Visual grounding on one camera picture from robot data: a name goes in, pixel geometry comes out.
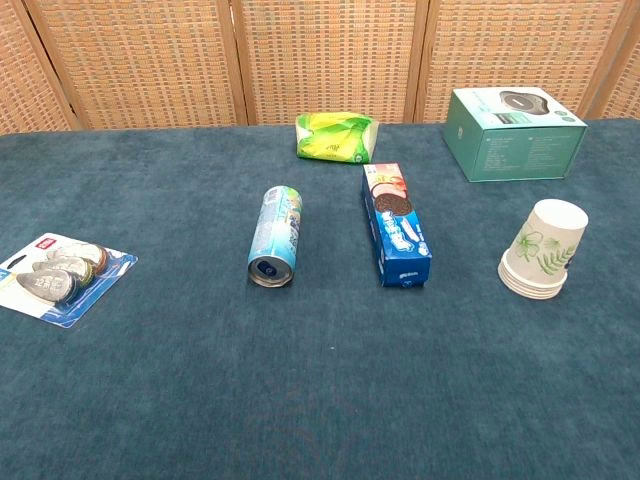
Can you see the light blue drink can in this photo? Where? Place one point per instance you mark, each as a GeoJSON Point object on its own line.
{"type": "Point", "coordinates": [277, 230]}

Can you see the blue cookie box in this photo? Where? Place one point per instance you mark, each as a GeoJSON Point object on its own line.
{"type": "Point", "coordinates": [397, 225]}

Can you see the paper cup with flower print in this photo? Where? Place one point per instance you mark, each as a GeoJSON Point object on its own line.
{"type": "Point", "coordinates": [550, 235]}

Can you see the woven wicker screen panel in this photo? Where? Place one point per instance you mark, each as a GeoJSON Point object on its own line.
{"type": "Point", "coordinates": [520, 45]}
{"type": "Point", "coordinates": [625, 95]}
{"type": "Point", "coordinates": [330, 55]}
{"type": "Point", "coordinates": [140, 60]}
{"type": "Point", "coordinates": [20, 75]}

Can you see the green yellow tissue pack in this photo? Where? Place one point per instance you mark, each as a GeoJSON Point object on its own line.
{"type": "Point", "coordinates": [332, 137]}

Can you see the green cardboard product box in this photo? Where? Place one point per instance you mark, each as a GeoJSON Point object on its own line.
{"type": "Point", "coordinates": [520, 145]}

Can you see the blister pack of tape rolls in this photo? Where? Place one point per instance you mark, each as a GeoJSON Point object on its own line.
{"type": "Point", "coordinates": [55, 280]}

